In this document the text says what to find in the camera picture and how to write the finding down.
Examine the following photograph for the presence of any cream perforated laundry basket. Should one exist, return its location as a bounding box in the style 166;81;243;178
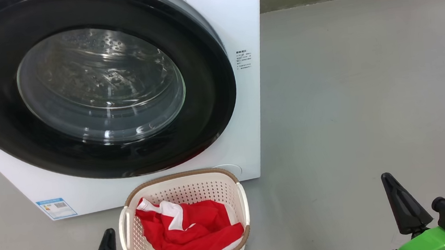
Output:
114;165;254;250

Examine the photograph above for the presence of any white front-load washing machine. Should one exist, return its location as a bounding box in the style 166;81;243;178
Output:
0;0;282;226

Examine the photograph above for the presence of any black round washer door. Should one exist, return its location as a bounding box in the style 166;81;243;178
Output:
0;0;244;190

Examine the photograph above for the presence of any red and white garment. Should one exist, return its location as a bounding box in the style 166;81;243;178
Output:
134;188;246;250

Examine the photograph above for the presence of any blue energy label sticker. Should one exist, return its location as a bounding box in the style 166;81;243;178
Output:
36;196;78;222

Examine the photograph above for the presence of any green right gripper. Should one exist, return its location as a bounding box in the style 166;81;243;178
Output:
381;167;445;250

